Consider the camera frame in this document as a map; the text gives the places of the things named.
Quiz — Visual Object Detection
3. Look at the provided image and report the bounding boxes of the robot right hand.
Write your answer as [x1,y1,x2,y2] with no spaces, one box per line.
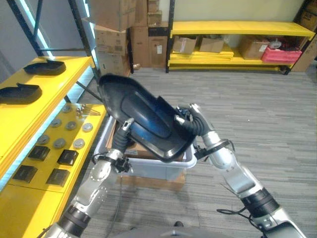
[174,103,216,137]

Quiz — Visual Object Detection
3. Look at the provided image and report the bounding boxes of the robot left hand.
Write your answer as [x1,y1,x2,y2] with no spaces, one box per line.
[113,118,135,152]

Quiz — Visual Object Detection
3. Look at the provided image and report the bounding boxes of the large black sole-shaped part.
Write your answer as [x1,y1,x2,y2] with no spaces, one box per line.
[98,73,197,164]

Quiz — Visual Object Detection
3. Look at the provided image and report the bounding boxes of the translucent white plastic box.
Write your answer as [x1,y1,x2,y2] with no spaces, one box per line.
[94,115,198,182]

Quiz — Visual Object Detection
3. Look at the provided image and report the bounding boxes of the flat cardboard box under bin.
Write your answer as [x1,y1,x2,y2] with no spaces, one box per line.
[115,172,187,192]

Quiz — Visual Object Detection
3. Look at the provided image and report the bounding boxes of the small black square box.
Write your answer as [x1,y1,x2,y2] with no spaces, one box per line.
[46,168,71,188]
[12,165,38,184]
[56,149,79,166]
[27,145,51,161]

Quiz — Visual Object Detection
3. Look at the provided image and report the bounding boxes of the brown cardboard box with label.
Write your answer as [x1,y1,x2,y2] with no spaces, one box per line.
[97,52,131,77]
[94,24,129,57]

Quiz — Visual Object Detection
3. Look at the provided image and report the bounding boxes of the open brown cardboard box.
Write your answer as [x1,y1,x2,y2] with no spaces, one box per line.
[199,36,225,54]

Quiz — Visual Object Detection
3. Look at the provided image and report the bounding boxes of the open cardboard box pink label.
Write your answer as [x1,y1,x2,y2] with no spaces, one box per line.
[172,35,198,55]

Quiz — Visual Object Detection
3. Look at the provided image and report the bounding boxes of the cardboard box with dark band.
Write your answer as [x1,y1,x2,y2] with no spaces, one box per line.
[148,21,169,69]

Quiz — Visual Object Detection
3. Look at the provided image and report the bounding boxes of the open cardboard box white label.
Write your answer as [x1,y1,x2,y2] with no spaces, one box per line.
[238,36,270,60]

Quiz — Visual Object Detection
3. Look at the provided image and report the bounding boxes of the yellow shelf board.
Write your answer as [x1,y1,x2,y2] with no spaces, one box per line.
[0,56,94,176]
[0,103,107,238]

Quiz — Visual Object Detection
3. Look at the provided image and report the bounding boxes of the tall brown cardboard box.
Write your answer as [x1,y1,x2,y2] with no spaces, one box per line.
[129,25,150,68]

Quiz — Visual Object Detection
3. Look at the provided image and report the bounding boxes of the long yellow shelf rack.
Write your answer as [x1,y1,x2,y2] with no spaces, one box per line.
[165,0,317,75]

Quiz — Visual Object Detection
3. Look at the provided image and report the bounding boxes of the small brown cardboard box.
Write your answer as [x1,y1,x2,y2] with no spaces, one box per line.
[147,0,160,13]
[147,10,163,26]

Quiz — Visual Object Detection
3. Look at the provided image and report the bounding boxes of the narrow brown cardboard box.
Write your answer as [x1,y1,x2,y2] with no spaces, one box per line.
[135,0,149,27]

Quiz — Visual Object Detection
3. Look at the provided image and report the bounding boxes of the large brown cardboard box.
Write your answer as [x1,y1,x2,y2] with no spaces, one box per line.
[90,0,137,32]

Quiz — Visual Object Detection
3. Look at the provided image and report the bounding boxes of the brown cardboard box black print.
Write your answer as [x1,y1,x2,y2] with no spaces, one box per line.
[294,0,317,32]

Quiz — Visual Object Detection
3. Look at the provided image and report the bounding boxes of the pile of metal bolts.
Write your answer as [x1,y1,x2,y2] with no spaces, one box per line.
[75,104,102,118]

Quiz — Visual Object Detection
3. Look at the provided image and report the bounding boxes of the stack of yellow boards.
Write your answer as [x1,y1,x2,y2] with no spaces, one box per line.
[170,50,235,62]

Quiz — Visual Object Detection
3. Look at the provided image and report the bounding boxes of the robot grey torso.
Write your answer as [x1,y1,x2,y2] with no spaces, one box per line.
[108,221,240,238]

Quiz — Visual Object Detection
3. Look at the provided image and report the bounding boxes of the pink plastic crate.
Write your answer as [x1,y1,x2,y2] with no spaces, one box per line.
[261,46,303,64]

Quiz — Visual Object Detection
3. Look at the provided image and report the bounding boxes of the leaning brown cardboard sheet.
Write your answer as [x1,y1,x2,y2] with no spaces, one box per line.
[291,34,317,73]

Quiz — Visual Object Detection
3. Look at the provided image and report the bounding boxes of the thin grey floor cable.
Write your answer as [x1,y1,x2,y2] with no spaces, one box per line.
[113,182,125,225]

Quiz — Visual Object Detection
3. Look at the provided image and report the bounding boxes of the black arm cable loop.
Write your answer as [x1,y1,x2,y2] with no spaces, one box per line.
[216,207,251,220]

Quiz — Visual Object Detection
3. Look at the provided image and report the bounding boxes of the black steel shelf frame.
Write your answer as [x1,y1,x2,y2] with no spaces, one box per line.
[6,0,103,103]

